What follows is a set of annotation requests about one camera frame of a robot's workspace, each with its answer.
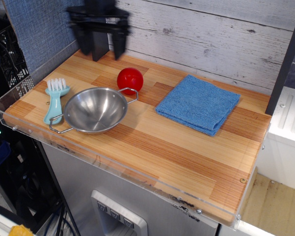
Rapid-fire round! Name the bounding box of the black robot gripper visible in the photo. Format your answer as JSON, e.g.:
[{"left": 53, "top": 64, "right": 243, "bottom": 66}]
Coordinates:
[{"left": 66, "top": 0, "right": 130, "bottom": 60}]

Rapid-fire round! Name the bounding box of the light blue scrub brush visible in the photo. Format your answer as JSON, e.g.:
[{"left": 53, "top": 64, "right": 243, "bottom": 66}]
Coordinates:
[{"left": 44, "top": 78, "right": 70, "bottom": 125}]

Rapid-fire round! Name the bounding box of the folded blue cloth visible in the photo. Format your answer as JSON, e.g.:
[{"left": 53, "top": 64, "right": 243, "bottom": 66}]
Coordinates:
[{"left": 156, "top": 75, "right": 241, "bottom": 136}]

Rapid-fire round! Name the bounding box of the red ball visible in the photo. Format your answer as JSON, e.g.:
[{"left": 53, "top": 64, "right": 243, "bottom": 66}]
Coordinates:
[{"left": 117, "top": 67, "right": 144, "bottom": 91}]

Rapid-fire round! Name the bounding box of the black plastic crate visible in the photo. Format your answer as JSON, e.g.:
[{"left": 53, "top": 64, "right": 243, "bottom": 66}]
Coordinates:
[{"left": 0, "top": 26, "right": 29, "bottom": 88}]

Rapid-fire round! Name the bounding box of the clear acrylic table guard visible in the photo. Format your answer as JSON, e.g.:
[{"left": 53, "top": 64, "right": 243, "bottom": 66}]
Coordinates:
[{"left": 0, "top": 75, "right": 270, "bottom": 226}]

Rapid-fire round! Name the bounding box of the stainless steel toy fridge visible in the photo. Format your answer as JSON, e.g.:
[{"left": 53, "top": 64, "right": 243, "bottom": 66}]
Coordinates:
[{"left": 42, "top": 144, "right": 219, "bottom": 236}]

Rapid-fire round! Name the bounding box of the grey dispenser button panel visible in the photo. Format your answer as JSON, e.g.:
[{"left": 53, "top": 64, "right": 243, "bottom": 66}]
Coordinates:
[{"left": 91, "top": 190, "right": 148, "bottom": 236}]

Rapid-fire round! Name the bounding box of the yellow object at corner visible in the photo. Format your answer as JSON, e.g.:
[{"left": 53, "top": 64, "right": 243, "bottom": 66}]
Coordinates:
[{"left": 8, "top": 225, "right": 34, "bottom": 236}]

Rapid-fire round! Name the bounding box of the white ribbed side unit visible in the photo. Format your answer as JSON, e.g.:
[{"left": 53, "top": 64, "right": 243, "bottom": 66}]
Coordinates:
[{"left": 256, "top": 87, "right": 295, "bottom": 189}]

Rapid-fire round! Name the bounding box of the dark grey left post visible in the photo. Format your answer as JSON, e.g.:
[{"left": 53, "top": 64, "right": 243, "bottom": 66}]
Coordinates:
[{"left": 91, "top": 32, "right": 109, "bottom": 61}]

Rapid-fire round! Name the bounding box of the dark grey post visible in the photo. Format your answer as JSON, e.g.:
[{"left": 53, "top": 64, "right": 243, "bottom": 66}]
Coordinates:
[
  {"left": 265, "top": 29, "right": 295, "bottom": 116},
  {"left": 91, "top": 32, "right": 109, "bottom": 61}
]

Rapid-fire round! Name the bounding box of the stainless steel two-handled bowl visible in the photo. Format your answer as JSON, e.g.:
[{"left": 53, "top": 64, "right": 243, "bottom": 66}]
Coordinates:
[{"left": 49, "top": 87, "right": 138, "bottom": 134}]

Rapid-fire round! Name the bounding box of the dark grey right post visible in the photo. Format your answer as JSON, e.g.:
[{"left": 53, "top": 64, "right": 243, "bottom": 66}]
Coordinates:
[{"left": 265, "top": 29, "right": 295, "bottom": 116}]

